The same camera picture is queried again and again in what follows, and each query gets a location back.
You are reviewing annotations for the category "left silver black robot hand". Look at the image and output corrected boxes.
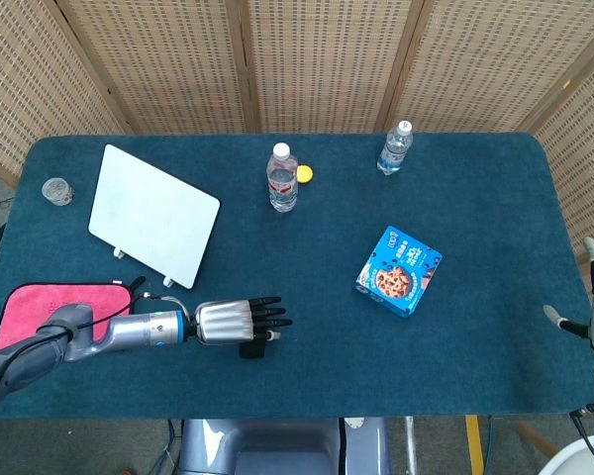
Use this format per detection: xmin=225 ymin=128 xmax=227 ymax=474
xmin=192 ymin=295 xmax=294 ymax=346

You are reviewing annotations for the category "small black object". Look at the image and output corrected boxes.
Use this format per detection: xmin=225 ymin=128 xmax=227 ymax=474
xmin=238 ymin=340 xmax=268 ymax=360

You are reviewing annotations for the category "white board stand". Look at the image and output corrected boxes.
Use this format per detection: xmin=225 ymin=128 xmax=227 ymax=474
xmin=111 ymin=245 xmax=176 ymax=289

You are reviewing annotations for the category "white rectangular board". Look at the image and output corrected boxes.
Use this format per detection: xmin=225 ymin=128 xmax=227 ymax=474
xmin=87 ymin=143 xmax=222 ymax=291

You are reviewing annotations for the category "blue cookie box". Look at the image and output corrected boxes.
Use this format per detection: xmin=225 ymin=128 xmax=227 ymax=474
xmin=353 ymin=225 xmax=444 ymax=320

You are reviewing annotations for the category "dark blue table mat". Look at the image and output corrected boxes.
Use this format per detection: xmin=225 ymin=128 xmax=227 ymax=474
xmin=0 ymin=131 xmax=594 ymax=422

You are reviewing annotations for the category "grey robot torso base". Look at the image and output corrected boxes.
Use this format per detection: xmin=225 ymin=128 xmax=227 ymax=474
xmin=177 ymin=418 xmax=392 ymax=475

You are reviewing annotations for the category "white round stool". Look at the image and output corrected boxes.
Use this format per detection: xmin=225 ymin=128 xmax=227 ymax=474
xmin=539 ymin=437 xmax=594 ymax=475

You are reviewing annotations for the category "water bottle with red label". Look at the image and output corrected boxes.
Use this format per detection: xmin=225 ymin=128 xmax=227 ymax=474
xmin=266 ymin=142 xmax=300 ymax=214

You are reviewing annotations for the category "pink cloth with black trim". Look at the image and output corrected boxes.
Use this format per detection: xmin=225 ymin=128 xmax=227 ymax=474
xmin=0 ymin=275 xmax=148 ymax=352

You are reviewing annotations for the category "small clear jar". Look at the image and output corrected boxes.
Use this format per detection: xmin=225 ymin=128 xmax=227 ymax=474
xmin=41 ymin=177 xmax=75 ymax=207

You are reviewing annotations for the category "water bottle with blue label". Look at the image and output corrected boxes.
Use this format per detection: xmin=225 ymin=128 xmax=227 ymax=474
xmin=376 ymin=120 xmax=415 ymax=176

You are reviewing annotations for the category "woven bamboo folding screen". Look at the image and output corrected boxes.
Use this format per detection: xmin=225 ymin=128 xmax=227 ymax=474
xmin=0 ymin=0 xmax=594 ymax=268

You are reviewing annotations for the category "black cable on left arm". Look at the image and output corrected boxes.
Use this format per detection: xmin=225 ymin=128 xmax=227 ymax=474
xmin=0 ymin=291 xmax=179 ymax=422

